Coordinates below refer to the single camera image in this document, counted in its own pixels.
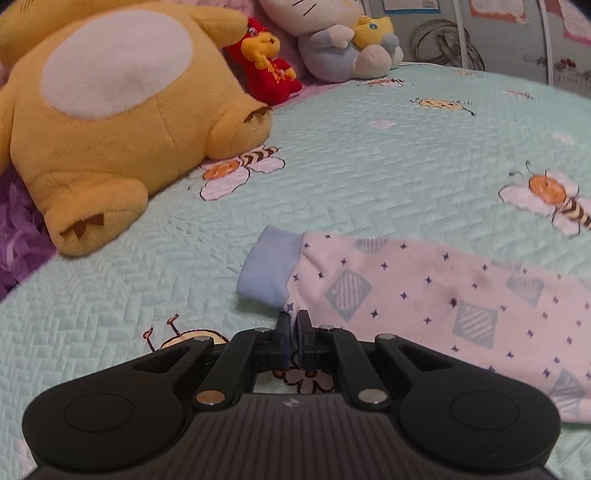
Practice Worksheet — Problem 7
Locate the white diamond-print shirt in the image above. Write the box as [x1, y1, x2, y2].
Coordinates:
[236, 225, 591, 425]

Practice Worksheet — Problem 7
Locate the pink-framed poster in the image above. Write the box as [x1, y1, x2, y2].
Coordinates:
[561, 0, 591, 40]

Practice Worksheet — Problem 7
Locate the bee-print quilted bedspread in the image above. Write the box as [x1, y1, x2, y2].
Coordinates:
[0, 62, 591, 480]

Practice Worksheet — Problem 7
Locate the orange-framed poster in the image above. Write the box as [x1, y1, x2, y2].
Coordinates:
[468, 0, 529, 24]

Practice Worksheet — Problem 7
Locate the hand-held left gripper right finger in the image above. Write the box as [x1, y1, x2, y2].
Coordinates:
[295, 310, 455, 411]

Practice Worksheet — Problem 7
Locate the red plush toy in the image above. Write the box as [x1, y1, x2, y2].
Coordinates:
[224, 17, 304, 106]

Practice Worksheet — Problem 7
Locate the white cat plush toy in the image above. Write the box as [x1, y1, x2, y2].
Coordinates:
[259, 0, 403, 84]

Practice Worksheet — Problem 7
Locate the grey sliding-door wardrobe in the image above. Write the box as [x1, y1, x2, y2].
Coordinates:
[360, 0, 591, 100]

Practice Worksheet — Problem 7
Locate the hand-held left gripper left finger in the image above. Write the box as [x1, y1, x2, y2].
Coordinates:
[134, 311, 293, 412]

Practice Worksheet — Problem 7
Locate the yellow plush toy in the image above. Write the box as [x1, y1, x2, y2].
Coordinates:
[0, 0, 274, 258]

